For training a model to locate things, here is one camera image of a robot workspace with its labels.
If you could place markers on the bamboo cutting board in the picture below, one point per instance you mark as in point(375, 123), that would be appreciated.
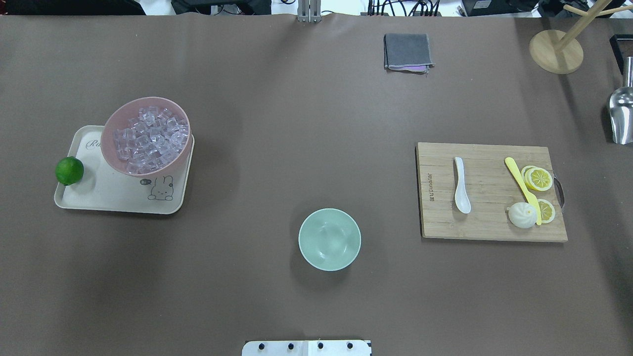
point(490, 187)

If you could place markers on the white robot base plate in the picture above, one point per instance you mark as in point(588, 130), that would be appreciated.
point(353, 347)

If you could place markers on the metal ice scoop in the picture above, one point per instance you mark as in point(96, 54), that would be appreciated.
point(621, 107)

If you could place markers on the grey folded cloth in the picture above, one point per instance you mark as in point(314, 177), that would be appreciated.
point(407, 53)

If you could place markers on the white ceramic spoon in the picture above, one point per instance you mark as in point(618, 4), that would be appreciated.
point(461, 198)

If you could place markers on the lower lemon slice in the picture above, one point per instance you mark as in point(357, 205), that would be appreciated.
point(547, 211)

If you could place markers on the mint green bowl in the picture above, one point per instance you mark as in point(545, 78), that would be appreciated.
point(329, 239)

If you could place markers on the wooden mug tree stand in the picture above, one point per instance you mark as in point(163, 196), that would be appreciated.
point(560, 52)

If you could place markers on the pink bowl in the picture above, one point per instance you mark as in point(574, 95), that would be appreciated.
point(118, 120)

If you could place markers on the green lime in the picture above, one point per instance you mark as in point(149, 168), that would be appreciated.
point(69, 170)

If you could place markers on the yellow plastic knife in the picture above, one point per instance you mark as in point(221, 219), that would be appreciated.
point(519, 179)

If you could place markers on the upper lemon slice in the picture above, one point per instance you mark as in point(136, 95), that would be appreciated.
point(536, 178)

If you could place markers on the clear ice cubes pile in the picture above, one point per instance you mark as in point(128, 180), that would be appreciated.
point(151, 140)

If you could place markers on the lemon slice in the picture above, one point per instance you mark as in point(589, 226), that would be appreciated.
point(536, 178)
point(547, 211)

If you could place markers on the cream rabbit tray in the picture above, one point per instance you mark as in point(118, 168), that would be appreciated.
point(102, 188)

